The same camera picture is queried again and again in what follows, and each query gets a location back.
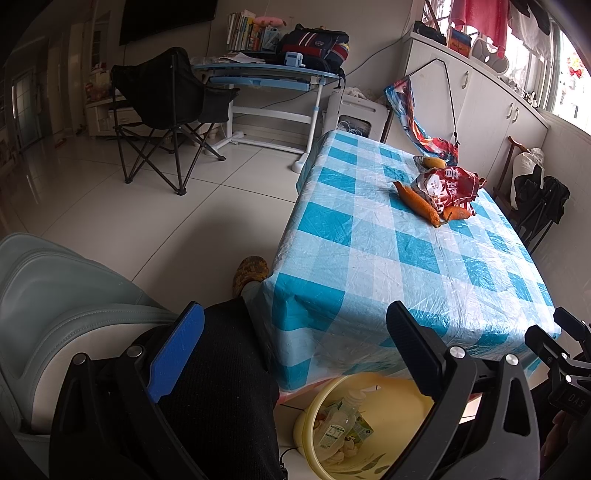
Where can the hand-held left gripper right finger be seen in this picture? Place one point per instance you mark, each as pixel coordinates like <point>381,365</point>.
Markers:
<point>415,350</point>

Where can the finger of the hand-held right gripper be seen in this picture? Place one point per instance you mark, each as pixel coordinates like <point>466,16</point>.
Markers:
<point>551,353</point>
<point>575,327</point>

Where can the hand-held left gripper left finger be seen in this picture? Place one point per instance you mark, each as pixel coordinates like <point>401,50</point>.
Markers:
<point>178,350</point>

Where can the yellow plastic basin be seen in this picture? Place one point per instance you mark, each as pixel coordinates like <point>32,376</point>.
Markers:
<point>392,415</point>

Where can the clear plastic bottle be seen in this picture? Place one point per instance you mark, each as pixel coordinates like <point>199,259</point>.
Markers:
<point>337,427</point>

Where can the white tissue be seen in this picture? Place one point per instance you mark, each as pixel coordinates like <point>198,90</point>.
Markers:
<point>339,452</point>

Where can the small orange carrot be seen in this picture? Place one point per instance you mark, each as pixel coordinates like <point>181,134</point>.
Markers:
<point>459,212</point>

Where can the long orange carrot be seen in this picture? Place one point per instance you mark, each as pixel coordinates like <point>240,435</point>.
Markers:
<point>418,203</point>

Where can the red snack bag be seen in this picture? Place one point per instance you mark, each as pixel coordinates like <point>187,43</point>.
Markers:
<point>452,187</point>

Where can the person's right hand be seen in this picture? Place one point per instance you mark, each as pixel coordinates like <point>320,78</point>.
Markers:
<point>561,434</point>

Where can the person's left leg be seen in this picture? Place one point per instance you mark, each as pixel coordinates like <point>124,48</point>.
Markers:
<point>221,369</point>

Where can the blue white checkered tablecloth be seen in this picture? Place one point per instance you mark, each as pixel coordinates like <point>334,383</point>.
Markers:
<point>369,258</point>

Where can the brown knit slipper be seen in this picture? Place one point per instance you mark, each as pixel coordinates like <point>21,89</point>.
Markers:
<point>251,272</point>

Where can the pink under cloth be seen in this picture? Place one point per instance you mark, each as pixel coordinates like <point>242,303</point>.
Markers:
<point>300,392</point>

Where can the wooden chair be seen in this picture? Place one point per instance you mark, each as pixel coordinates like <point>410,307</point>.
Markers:
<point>505,180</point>

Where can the white stuffed bag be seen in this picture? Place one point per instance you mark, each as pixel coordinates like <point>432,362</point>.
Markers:
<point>531,161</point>

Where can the yellow orange fruit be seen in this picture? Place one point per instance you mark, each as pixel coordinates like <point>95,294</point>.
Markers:
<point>435,162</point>

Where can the colourful printed hanging bag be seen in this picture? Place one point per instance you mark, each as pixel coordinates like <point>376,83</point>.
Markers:
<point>429,138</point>

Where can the white cabinet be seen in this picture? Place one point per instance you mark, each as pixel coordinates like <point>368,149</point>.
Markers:
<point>485,106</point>

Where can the white television stand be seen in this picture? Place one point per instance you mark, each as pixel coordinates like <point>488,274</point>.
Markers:
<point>106,115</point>

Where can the window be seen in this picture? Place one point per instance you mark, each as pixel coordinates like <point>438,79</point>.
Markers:
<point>568,69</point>

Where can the black folding camp chair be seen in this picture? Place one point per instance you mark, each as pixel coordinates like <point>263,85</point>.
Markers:
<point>157,92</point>

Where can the thin plastic bag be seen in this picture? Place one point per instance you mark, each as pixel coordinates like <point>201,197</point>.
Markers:
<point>362,92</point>

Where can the glass door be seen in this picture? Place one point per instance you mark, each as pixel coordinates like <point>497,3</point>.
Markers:
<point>25,110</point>

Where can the blue study desk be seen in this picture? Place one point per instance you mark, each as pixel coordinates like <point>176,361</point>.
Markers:
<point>268,76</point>

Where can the loose papers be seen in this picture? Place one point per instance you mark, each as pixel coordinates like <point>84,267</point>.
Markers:
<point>240,57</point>

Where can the grey hanging garment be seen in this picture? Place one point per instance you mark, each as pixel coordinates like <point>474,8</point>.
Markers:
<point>531,27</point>

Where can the orange picture board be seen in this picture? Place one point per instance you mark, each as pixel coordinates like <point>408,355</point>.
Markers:
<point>459,41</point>

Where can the blue pencil sharpener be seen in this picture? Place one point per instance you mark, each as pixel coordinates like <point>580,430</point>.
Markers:
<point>294,60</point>

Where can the black bag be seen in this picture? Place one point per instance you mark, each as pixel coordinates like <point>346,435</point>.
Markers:
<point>429,33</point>

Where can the dark blue backpack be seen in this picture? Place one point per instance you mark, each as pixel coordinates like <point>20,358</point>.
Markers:
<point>314,46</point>

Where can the red hanging cloth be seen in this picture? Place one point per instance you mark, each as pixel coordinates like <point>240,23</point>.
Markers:
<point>482,18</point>

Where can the row of books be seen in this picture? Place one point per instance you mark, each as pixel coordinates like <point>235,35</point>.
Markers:
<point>247,32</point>

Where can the black flat television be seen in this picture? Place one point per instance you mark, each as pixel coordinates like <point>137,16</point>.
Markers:
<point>166,18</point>

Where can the pink plush toy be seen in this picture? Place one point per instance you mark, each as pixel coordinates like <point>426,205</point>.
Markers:
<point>270,21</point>

